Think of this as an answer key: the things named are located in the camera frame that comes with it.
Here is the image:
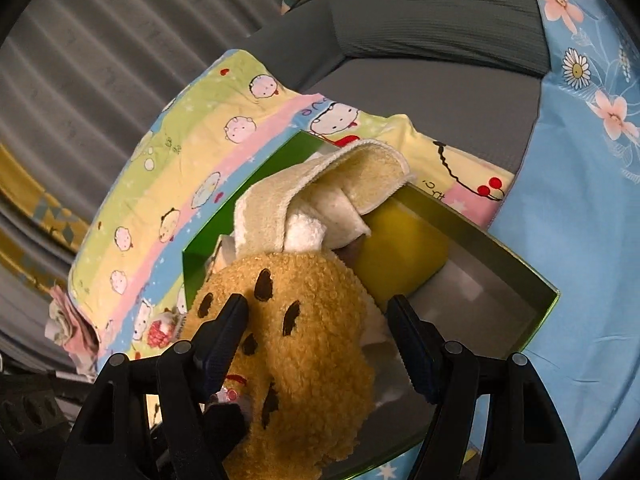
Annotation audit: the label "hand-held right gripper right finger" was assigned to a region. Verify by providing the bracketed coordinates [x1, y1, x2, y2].
[386, 294, 581, 480]

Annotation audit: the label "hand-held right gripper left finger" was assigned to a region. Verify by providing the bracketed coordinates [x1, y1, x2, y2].
[62, 294, 251, 480]

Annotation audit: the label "brown cookie plush toy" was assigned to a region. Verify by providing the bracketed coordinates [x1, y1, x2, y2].
[191, 251, 377, 478]

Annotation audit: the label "yellow sponge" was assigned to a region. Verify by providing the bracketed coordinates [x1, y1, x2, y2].
[345, 200, 449, 306]

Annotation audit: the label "green cardboard box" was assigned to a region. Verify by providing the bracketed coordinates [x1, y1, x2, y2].
[181, 130, 560, 478]

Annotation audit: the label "white knit cloth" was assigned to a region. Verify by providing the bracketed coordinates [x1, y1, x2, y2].
[284, 211, 327, 252]

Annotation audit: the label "cream towel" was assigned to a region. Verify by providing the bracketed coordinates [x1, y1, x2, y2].
[232, 138, 412, 253]

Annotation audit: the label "red and white checked cloth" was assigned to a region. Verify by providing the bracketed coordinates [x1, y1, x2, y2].
[147, 310, 183, 348]

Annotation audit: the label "pink garment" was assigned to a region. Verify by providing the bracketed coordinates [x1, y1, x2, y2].
[50, 285, 98, 376]

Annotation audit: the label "grey green garment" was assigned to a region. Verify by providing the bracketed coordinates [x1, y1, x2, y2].
[46, 305, 72, 347]

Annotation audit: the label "cartoon printed blanket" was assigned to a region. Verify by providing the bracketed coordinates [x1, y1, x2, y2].
[69, 49, 516, 376]

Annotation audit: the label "blue floral sheet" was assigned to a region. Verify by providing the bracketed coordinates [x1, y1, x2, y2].
[465, 0, 640, 480]

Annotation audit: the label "grey sofa cushions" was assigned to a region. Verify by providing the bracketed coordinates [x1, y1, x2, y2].
[247, 0, 543, 176]

